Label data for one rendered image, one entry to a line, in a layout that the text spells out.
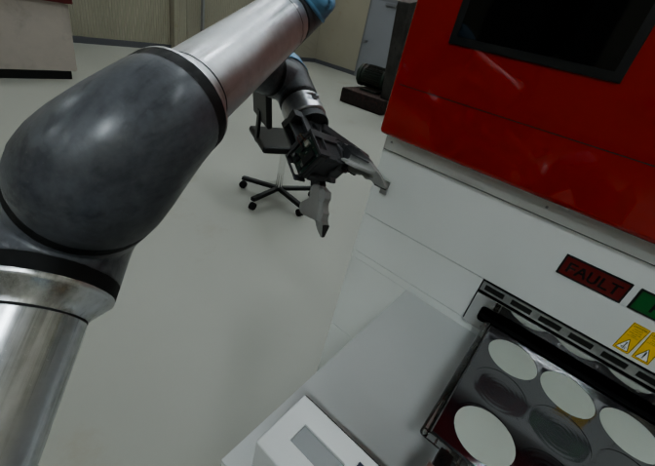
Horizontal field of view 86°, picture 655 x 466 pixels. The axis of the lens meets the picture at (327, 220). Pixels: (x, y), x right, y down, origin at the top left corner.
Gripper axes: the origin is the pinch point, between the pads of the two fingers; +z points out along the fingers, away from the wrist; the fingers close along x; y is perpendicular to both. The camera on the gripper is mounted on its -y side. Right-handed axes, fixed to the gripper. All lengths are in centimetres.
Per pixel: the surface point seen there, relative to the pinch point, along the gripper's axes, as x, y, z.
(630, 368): 13, -50, 40
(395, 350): -21.5, -25.9, 20.7
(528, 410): -1.3, -29.4, 38.6
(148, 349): -142, -17, -18
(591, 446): 4, -33, 47
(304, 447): -13.7, 11.8, 28.0
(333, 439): -11.8, 8.3, 28.5
